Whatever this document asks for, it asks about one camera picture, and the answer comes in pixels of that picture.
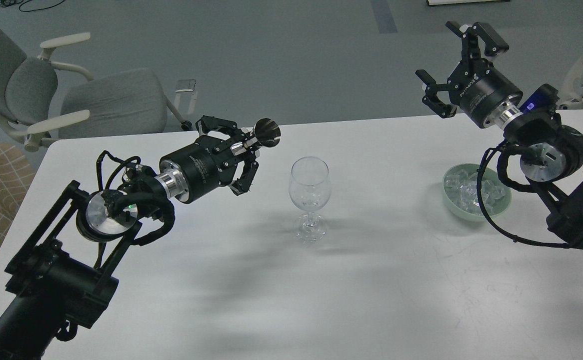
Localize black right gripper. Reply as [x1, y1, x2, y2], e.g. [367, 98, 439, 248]
[415, 21, 523, 129]

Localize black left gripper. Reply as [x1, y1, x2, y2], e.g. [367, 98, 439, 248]
[159, 115, 260, 204]

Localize steel cocktail jigger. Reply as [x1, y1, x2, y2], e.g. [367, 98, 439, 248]
[230, 118, 282, 156]

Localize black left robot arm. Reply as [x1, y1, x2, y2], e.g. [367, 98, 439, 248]
[0, 116, 282, 360]

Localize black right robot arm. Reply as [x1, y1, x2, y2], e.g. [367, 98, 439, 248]
[416, 21, 583, 250]

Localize clear wine glass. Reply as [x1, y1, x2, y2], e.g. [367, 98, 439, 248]
[288, 156, 332, 243]

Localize pile of ice cubes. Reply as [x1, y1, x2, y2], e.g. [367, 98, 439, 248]
[445, 169, 506, 217]

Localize green bowl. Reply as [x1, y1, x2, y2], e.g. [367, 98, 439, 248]
[442, 164, 513, 222]

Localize grey office chair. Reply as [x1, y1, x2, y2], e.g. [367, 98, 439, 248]
[0, 28, 193, 152]

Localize black floor cables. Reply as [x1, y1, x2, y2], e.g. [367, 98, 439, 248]
[0, 0, 67, 15]

